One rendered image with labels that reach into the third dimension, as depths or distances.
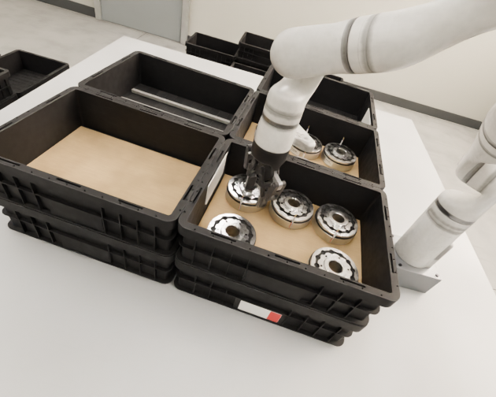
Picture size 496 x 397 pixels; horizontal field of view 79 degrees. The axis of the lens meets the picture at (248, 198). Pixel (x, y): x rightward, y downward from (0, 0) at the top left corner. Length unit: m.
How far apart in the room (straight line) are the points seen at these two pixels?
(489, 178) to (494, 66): 3.62
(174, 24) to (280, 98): 3.52
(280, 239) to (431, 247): 0.38
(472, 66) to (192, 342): 4.00
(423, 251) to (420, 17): 0.58
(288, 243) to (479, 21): 0.47
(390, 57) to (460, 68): 3.78
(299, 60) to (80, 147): 0.57
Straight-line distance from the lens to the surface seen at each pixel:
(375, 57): 0.44
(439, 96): 4.28
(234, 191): 0.70
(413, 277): 0.91
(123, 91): 1.06
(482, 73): 4.32
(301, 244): 0.69
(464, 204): 0.79
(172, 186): 0.73
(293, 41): 0.48
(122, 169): 0.77
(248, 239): 0.61
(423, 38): 0.43
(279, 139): 0.55
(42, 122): 0.82
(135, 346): 0.67
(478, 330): 1.02
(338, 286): 0.55
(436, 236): 0.83
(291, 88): 0.54
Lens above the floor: 1.34
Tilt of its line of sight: 44 degrees down
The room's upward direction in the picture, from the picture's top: 17 degrees clockwise
